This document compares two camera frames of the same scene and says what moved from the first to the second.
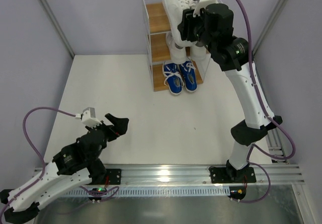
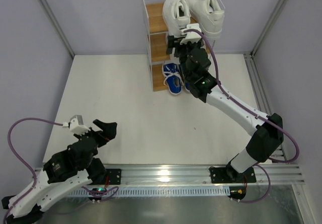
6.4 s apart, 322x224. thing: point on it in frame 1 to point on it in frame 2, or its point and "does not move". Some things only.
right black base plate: x=228 y=175 does not move
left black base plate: x=113 y=176 does not move
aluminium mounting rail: x=196 y=174 does not move
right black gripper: x=188 y=24 to x=177 y=46
